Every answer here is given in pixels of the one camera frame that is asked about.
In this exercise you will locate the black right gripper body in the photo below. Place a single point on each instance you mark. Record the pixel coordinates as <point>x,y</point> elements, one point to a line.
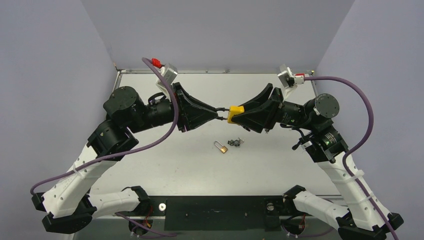
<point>275,110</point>

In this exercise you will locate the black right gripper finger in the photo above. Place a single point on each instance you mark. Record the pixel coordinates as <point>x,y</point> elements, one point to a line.
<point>254,119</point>
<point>260,99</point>

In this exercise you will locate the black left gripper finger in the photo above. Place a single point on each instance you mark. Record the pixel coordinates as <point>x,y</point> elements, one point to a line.
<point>199,115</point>
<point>195,97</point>

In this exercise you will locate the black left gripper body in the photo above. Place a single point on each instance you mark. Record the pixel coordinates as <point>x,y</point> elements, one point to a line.
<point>182,111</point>

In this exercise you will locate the yellow padlock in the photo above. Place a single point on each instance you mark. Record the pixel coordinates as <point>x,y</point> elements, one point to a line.
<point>232,111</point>

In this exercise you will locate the brass padlock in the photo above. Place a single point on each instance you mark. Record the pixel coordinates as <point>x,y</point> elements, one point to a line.
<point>223,149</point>

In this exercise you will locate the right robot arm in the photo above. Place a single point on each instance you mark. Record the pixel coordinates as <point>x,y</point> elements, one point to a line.
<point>362,217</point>

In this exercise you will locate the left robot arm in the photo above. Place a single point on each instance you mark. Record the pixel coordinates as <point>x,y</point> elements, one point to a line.
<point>69,205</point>

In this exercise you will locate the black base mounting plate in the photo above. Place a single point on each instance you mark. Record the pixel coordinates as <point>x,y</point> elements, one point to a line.
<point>222,213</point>

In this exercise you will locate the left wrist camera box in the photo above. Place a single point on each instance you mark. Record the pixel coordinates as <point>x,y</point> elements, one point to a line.
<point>169,73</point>

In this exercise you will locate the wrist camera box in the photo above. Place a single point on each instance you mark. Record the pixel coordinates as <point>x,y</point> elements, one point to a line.
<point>289,80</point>
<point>169,73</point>

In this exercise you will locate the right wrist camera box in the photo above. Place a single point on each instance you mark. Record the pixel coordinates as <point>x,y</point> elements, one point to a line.
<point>289,80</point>

